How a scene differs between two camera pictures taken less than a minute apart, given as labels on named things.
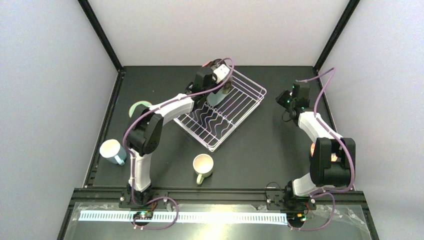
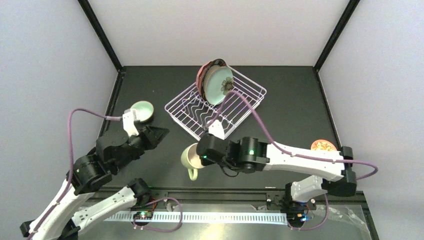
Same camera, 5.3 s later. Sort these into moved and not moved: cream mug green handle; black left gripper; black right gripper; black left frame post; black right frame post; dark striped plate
Moved: black left gripper; black right gripper; cream mug green handle
Not moved: dark striped plate; black left frame post; black right frame post
